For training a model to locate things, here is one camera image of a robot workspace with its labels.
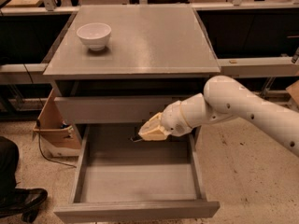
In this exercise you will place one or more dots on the open grey middle drawer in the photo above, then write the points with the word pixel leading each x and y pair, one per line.
pixel 120 180

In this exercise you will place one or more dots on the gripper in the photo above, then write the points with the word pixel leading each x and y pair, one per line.
pixel 173 119

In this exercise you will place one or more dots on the white ceramic bowl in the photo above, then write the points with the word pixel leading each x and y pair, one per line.
pixel 94 36

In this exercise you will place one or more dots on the brown cardboard box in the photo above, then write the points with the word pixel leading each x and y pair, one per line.
pixel 57 136

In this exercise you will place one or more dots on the grey drawer cabinet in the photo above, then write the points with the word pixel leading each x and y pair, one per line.
pixel 154 50

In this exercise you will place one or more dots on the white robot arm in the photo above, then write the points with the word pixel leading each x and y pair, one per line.
pixel 223 98

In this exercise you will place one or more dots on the closed grey top drawer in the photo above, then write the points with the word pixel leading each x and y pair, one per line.
pixel 112 109

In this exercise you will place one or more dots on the grey metal frame rail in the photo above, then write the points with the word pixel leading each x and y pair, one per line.
pixel 242 67

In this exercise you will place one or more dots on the dark rxbar chocolate wrapper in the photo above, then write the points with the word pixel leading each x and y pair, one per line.
pixel 136 138

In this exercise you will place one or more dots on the black leather shoe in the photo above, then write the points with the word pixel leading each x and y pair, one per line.
pixel 23 201

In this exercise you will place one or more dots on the black trouser leg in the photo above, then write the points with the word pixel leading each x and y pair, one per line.
pixel 9 157

